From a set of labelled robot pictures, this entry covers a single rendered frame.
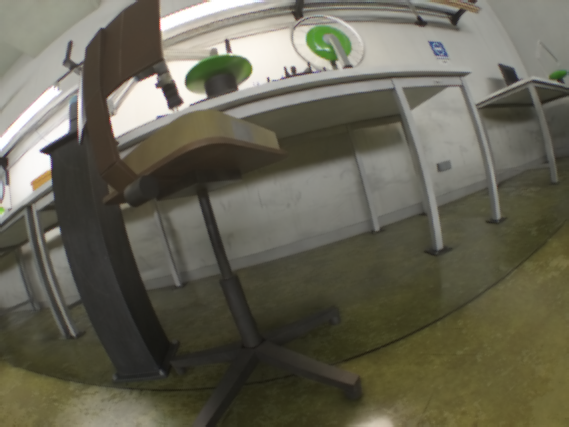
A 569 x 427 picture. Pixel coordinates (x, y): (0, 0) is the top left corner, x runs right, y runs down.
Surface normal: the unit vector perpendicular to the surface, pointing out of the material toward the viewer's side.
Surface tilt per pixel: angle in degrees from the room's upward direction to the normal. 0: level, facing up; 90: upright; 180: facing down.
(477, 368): 0
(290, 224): 90
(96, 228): 90
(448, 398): 0
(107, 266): 90
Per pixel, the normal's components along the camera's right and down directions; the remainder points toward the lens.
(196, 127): 0.28, -0.02
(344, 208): 0.04, 0.05
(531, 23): -0.96, 0.27
